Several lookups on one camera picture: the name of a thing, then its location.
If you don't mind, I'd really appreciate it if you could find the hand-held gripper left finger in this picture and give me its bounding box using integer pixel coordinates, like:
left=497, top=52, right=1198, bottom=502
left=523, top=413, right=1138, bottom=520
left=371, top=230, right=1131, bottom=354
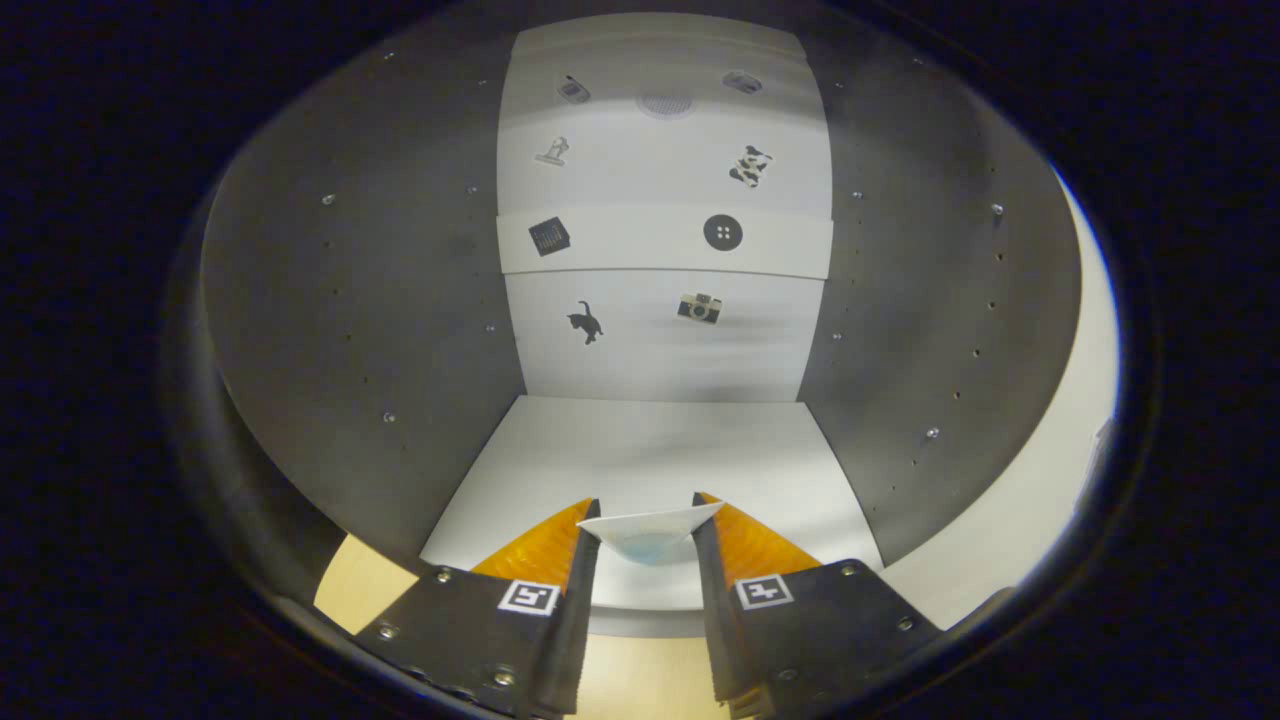
left=352, top=497, right=603, bottom=720

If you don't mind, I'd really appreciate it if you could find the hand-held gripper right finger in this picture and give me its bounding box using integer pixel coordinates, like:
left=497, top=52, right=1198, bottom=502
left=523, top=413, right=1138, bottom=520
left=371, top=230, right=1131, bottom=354
left=690, top=490, right=944, bottom=720

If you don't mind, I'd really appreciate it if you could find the small white and blue toy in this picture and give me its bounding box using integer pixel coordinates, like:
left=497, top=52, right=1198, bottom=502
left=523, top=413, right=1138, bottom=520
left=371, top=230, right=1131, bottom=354
left=578, top=502, right=726, bottom=567

